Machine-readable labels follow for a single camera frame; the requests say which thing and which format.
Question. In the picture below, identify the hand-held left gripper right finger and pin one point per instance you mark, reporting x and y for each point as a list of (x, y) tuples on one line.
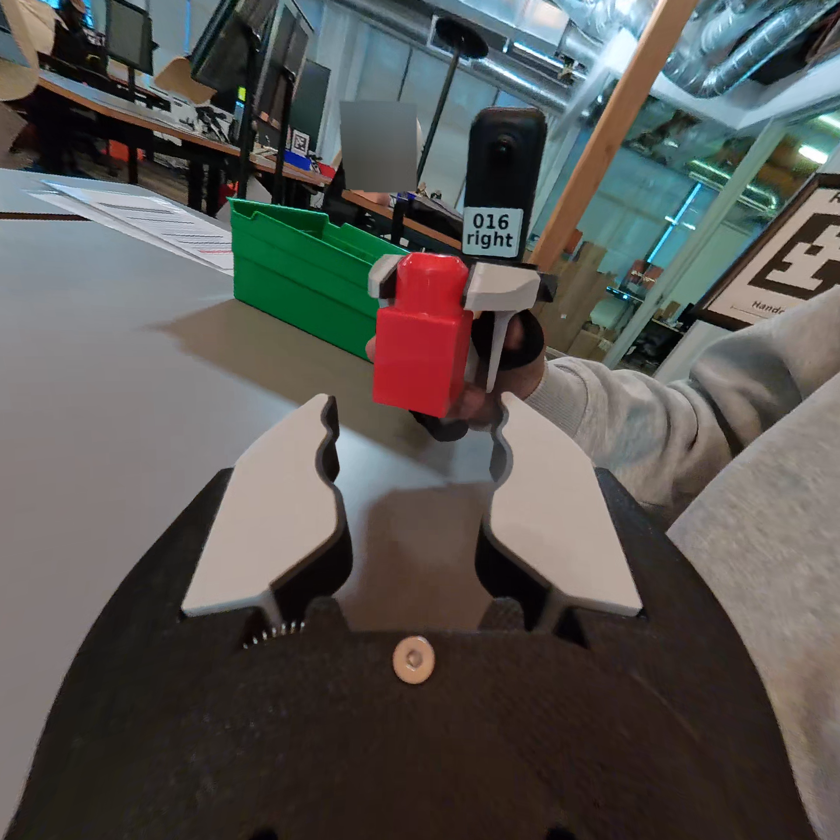
[(558, 525)]

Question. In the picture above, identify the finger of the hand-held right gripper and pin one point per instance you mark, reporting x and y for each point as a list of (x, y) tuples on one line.
[(380, 279), (505, 289)]

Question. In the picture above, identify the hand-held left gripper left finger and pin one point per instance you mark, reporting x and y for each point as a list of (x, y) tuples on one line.
[(269, 525)]

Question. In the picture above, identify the red toy block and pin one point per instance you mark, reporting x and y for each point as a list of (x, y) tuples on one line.
[(420, 341)]

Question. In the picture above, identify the person's right forearm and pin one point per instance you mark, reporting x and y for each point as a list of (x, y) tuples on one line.
[(656, 420)]

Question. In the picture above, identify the grey desk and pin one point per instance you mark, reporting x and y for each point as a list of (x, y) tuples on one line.
[(131, 394)]

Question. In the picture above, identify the person's right hand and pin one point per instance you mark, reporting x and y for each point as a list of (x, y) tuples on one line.
[(522, 394)]

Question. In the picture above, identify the green storage bin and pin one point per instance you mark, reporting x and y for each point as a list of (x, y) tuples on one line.
[(289, 275)]

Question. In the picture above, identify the stack of cardboard boxes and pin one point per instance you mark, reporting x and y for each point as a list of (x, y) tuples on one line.
[(590, 328)]

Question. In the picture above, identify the black pole stand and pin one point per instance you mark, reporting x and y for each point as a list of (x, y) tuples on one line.
[(461, 36)]

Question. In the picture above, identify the person's grey sweatshirt torso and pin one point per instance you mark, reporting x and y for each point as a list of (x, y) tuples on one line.
[(774, 590)]

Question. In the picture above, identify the printed paper sheet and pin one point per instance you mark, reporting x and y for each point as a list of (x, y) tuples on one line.
[(151, 220)]

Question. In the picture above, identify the wooden curved panel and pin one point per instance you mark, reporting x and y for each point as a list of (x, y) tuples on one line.
[(184, 82)]

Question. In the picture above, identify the large tilted black monitor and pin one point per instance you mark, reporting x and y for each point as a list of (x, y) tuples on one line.
[(229, 39)]

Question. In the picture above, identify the framed marker poster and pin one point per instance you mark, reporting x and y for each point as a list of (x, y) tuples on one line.
[(787, 262)]

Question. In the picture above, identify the wooden workbench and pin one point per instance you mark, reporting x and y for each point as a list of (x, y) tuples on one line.
[(98, 98)]

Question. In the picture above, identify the small black monitor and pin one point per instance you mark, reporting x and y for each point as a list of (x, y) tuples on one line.
[(128, 33)]

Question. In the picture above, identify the wooden post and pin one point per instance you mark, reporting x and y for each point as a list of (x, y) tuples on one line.
[(610, 131)]

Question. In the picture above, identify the silver ventilation duct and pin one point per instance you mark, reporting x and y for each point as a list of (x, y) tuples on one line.
[(741, 52)]

